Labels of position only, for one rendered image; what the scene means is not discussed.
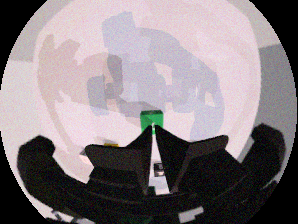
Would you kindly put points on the green block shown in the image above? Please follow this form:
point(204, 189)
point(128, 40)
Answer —
point(151, 117)

